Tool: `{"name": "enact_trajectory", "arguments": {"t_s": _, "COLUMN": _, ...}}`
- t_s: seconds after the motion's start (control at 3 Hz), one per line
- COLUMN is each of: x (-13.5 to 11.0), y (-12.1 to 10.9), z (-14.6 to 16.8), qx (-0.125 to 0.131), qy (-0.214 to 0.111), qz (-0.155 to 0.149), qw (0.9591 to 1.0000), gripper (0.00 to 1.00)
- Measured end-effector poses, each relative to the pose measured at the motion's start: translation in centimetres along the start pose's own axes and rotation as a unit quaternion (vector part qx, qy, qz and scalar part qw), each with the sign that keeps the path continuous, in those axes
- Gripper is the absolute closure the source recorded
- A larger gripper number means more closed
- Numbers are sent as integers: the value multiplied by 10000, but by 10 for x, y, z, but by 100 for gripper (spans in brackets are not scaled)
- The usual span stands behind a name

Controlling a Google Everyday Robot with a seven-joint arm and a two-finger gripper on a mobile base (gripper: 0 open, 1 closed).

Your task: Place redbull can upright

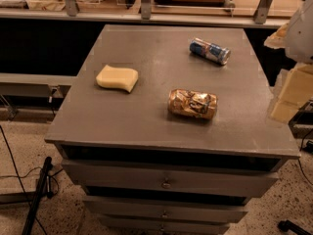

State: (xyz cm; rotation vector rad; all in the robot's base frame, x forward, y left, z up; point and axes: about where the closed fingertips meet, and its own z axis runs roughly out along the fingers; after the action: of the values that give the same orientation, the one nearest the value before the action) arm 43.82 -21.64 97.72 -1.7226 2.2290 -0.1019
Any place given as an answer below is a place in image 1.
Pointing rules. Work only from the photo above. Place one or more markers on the crushed golden soda can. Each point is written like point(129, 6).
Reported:
point(192, 104)

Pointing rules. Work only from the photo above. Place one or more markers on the wooden shelf with clutter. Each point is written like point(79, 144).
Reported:
point(232, 13)

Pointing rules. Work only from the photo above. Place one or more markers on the grey low bench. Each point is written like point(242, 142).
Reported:
point(35, 85)

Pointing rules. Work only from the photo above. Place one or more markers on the grey drawer cabinet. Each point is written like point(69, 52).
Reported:
point(112, 125)

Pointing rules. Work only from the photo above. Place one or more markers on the black tripod leg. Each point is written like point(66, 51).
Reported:
point(34, 204)

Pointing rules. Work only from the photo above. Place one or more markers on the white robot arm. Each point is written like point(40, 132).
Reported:
point(299, 38)

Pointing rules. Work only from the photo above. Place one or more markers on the yellow sponge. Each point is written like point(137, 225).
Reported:
point(117, 78)

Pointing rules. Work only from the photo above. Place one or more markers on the middle grey drawer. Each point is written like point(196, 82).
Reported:
point(164, 209)

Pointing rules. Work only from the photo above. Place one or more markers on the top grey drawer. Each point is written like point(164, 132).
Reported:
point(170, 178)

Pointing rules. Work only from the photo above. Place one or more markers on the blue silver redbull can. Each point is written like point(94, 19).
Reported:
point(210, 51)

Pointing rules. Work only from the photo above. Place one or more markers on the bottom grey drawer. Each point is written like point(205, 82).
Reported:
point(163, 226)

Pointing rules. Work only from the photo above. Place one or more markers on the grey drawer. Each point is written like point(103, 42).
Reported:
point(170, 178)
point(164, 209)
point(163, 226)

